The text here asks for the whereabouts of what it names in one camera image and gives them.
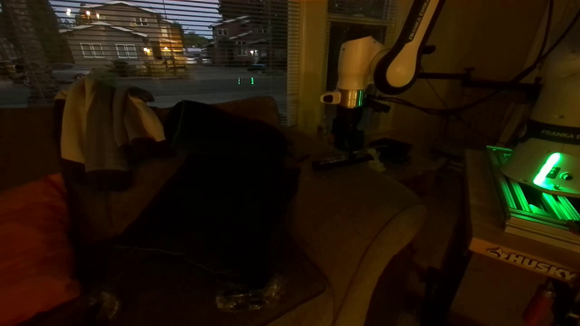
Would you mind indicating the dark blanket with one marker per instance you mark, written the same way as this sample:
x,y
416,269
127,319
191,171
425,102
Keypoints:
x,y
224,200

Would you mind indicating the Husky tool cabinet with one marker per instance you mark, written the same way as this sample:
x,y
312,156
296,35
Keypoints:
x,y
519,265

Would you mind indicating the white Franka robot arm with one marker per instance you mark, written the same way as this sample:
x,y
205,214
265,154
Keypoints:
x,y
410,55

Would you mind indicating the window blind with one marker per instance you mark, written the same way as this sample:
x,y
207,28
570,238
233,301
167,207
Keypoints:
x,y
169,37

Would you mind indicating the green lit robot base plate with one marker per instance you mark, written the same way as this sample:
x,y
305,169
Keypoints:
x,y
535,201

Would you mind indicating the clear crumpled plastic wrapper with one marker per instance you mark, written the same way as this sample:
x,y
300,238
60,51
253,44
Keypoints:
x,y
251,297

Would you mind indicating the white cloth garment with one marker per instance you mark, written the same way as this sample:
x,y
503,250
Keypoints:
x,y
97,127

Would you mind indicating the red bottle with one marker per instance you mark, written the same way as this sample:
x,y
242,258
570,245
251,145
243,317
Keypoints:
x,y
541,303

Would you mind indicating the black mounting bar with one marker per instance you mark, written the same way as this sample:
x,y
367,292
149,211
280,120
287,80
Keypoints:
x,y
477,82

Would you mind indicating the orange cushion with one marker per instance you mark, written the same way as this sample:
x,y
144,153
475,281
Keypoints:
x,y
33,241

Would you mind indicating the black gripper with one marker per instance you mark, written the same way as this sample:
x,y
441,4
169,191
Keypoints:
x,y
349,127

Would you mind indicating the beige fabric sofa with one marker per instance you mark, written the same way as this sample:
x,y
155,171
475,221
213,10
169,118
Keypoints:
x,y
356,211

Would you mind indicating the black remote control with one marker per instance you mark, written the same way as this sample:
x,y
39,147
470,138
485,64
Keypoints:
x,y
338,162

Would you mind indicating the small black box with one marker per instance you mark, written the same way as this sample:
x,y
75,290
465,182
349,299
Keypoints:
x,y
392,149

